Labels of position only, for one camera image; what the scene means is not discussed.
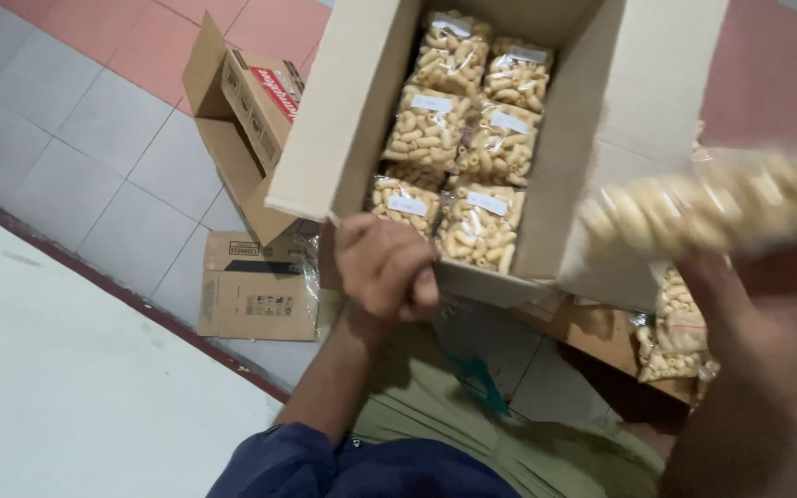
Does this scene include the person's right hand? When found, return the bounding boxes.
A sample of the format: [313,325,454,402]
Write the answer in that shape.
[674,207,797,364]

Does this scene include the person's left hand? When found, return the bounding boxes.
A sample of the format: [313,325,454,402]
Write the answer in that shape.
[333,212,441,326]

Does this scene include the clear macaroni snack packet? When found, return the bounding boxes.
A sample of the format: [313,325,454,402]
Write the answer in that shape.
[580,147,797,262]

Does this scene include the large cardboard box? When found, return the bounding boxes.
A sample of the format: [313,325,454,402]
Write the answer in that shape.
[265,0,730,314]

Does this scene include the heap of macaroni snack bags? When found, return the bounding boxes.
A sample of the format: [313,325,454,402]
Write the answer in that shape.
[634,266,723,385]

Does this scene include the brown wooden low table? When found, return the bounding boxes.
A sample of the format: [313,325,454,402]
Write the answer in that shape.
[508,289,698,406]

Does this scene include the person's olive green trousers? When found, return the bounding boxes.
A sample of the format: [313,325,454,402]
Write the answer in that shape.
[315,289,668,498]

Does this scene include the layer of macaroni snack bags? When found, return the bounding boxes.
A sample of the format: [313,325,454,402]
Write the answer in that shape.
[369,10,556,276]

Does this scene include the clear plastic wrap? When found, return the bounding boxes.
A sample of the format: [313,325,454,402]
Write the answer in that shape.
[291,232,323,326]

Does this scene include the person's blue shirt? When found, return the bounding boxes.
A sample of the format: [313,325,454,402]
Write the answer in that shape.
[206,422,523,498]

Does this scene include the flattened brown cardboard box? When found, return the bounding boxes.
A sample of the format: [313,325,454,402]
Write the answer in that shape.
[197,230,321,343]

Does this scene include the small red label cardboard box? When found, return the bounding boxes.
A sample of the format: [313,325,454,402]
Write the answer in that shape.
[182,11,307,247]

